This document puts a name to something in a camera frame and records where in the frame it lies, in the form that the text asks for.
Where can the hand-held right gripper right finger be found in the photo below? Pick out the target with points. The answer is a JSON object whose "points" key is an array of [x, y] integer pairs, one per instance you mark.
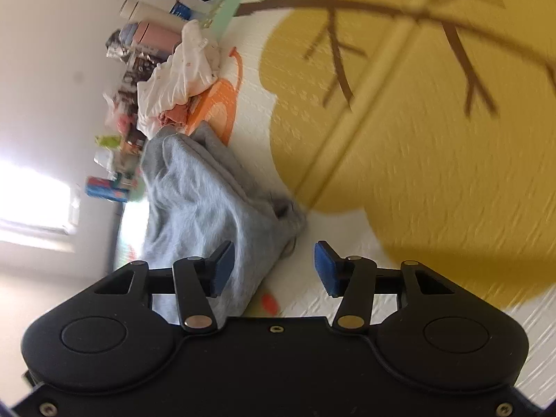
{"points": [[325, 271]]}

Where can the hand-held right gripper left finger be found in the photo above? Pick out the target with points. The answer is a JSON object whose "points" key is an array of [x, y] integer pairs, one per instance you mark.
{"points": [[223, 267]]}

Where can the grey sweatshirt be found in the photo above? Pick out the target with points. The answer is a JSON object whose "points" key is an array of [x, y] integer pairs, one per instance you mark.
{"points": [[200, 200]]}

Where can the printed foam play mat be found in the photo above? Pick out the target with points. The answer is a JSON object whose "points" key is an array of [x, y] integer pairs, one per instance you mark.
{"points": [[391, 139]]}

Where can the pink knit cloth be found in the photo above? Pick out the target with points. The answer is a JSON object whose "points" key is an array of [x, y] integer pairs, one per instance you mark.
{"points": [[173, 115]]}

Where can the white strawberry-print cloth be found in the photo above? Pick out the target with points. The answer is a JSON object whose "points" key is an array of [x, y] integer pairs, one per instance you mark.
{"points": [[173, 78]]}

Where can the pink box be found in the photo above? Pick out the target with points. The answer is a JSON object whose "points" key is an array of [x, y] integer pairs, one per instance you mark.
{"points": [[154, 37]]}

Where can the white roll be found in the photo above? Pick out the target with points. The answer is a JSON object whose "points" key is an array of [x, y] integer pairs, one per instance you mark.
{"points": [[141, 8]]}

